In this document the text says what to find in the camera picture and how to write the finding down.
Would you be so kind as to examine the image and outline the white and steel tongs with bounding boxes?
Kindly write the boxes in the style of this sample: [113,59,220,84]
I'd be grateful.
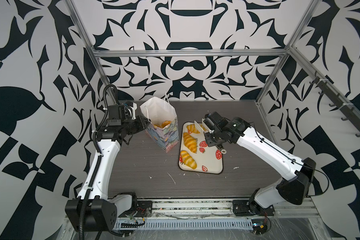
[194,121,227,154]

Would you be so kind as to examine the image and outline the colourful printed paper bag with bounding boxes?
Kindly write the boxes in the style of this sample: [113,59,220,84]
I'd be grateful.
[140,97,179,152]

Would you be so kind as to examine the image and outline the column fake croissant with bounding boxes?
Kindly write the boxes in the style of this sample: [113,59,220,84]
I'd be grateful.
[183,133,198,153]

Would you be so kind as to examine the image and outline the ring shaped fake bread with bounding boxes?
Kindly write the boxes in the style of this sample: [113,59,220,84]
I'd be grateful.
[154,121,172,129]

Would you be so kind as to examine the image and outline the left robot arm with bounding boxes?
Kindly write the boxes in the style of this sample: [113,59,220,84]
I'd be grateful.
[65,85,149,240]

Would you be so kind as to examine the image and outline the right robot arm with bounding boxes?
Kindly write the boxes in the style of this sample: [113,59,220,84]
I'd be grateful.
[203,112,317,217]

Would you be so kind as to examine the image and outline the long striped fake croissant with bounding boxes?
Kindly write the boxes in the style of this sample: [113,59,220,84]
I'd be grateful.
[187,123,207,134]

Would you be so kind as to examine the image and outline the bottom left fake croissant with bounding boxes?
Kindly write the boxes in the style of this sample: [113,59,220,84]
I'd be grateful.
[180,150,197,170]

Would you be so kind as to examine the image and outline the strawberry print tray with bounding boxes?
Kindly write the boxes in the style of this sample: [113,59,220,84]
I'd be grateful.
[178,122,223,174]

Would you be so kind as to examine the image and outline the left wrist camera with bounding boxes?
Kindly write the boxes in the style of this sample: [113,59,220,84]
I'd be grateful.
[107,101,138,127]

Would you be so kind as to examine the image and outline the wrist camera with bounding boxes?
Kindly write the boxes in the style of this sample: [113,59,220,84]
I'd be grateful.
[107,101,138,127]
[203,112,229,132]

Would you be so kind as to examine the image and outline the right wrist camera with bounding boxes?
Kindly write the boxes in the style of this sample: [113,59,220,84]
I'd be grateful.
[203,112,229,132]

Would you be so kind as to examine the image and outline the base rail with cable duct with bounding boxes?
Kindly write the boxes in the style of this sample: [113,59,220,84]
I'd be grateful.
[58,197,322,238]

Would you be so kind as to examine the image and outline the aluminium frame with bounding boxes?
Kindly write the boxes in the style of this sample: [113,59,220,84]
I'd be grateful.
[62,0,360,199]

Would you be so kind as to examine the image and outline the wall hook rack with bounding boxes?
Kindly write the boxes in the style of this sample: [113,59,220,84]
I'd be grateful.
[310,76,360,138]

